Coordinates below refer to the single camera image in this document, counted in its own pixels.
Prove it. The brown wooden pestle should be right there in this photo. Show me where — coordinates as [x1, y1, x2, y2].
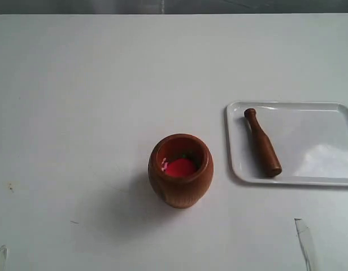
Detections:
[244, 108, 282, 178]

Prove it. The wooden mortar cup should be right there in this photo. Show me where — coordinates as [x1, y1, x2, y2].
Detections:
[148, 134, 214, 208]

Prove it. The white plastic tray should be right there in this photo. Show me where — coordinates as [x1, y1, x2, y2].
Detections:
[225, 101, 348, 187]

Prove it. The clear tape strip right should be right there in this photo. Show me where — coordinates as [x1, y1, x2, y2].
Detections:
[294, 218, 317, 271]

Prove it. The clear tape strip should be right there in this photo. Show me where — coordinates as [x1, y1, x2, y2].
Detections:
[294, 218, 317, 271]
[0, 245, 8, 262]

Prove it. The clear tape strip left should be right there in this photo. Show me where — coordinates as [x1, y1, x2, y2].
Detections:
[0, 245, 8, 262]

